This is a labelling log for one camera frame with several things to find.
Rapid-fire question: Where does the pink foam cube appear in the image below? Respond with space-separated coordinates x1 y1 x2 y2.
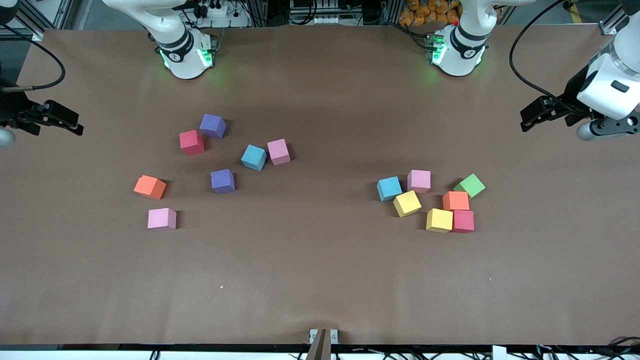
266 138 292 166
406 169 432 194
147 207 178 231

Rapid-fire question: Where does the yellow foam cube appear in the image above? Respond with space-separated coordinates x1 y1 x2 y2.
392 190 422 218
425 208 454 234

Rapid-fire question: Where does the purple foam cube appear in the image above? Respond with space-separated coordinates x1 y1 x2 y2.
199 113 227 140
210 168 236 195

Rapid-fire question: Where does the blue foam cube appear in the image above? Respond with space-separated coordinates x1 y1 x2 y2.
376 176 403 203
241 144 268 172

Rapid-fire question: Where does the green foam cube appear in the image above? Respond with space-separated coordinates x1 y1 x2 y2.
453 173 486 199

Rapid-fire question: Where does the orange foam cube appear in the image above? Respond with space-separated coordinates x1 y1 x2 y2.
133 174 167 201
442 191 471 212

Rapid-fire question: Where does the red foam cube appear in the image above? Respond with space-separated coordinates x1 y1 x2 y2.
452 209 475 234
179 129 206 156

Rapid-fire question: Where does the bag of orange items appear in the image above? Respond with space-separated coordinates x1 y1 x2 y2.
398 0 462 27

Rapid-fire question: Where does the white power strip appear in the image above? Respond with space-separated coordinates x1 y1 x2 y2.
192 0 251 29
300 14 346 26

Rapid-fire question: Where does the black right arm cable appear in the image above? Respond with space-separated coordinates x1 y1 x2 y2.
0 24 67 92

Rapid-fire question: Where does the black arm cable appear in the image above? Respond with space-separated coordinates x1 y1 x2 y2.
509 0 581 108
0 24 67 92

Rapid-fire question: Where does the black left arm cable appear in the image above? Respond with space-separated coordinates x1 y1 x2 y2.
509 0 581 108

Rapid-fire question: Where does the aluminium frame profile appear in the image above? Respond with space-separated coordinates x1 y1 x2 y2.
10 0 76 42
600 0 640 37

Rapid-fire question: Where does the grey metal camera bracket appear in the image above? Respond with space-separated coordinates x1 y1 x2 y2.
306 328 339 360

